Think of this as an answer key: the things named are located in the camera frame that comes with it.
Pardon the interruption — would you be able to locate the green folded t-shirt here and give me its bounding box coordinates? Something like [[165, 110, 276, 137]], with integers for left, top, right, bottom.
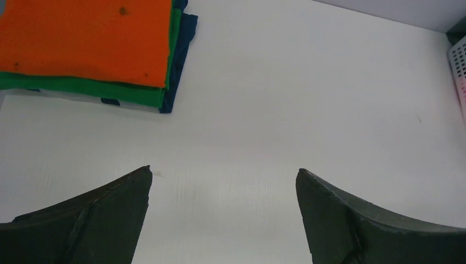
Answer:
[[1, 8, 183, 108]]

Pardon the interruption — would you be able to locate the orange folded t-shirt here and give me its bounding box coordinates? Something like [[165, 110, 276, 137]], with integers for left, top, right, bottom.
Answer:
[[1, 1, 172, 87]]

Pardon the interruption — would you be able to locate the navy blue folded t-shirt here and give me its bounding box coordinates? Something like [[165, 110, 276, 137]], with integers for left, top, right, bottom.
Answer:
[[159, 0, 198, 114]]

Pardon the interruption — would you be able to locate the white plastic basket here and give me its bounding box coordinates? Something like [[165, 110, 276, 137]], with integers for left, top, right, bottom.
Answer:
[[448, 37, 466, 121]]

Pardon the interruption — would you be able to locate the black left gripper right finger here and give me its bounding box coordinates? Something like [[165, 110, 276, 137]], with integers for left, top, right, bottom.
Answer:
[[296, 168, 465, 263]]

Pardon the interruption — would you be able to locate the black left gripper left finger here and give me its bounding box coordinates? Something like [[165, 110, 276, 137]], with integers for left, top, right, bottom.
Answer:
[[1, 166, 153, 263]]

